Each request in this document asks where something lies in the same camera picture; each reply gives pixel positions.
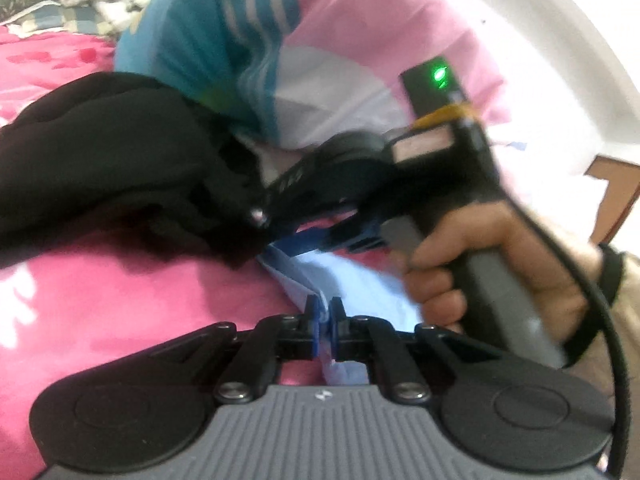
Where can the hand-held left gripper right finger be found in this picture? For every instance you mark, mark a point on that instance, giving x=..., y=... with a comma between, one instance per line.
x=336, y=330

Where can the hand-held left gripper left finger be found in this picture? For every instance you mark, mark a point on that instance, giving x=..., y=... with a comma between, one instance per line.
x=312, y=330

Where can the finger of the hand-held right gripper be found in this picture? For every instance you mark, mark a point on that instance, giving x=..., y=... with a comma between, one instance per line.
x=310, y=242
x=290, y=200

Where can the blue t-shirt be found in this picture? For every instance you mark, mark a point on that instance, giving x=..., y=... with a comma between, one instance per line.
x=360, y=285

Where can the person's right forearm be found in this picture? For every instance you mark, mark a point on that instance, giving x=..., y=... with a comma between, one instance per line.
x=631, y=320

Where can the person's right hand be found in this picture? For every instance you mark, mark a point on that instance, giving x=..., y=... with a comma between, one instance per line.
x=540, y=260

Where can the wooden door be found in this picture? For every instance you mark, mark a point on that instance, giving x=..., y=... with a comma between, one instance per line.
x=620, y=195

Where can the pink grey floral quilt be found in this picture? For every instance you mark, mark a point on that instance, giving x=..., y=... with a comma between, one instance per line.
x=325, y=35

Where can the pink floral fleece blanket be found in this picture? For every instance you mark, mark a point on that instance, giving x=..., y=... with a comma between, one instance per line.
x=125, y=300

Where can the black garment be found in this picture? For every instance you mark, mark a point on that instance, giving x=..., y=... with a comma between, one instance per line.
x=100, y=160

